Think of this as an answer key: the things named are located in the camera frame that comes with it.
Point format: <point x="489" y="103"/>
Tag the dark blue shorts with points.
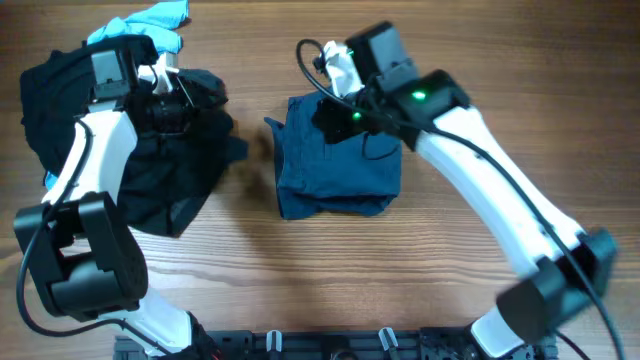
<point x="359" y="175"/>

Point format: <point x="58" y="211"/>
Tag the light blue garment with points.
<point x="145" y="25"/>

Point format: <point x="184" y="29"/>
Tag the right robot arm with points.
<point x="371" y="85"/>

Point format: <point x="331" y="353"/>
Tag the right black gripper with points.
<point x="337" y="120"/>

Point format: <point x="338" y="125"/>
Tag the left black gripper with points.
<point x="191" y="114"/>

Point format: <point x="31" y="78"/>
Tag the black garment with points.
<point x="167" y="178"/>

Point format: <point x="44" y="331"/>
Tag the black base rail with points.
<point x="429" y="343"/>

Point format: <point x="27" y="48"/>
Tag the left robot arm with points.
<point x="77" y="248"/>

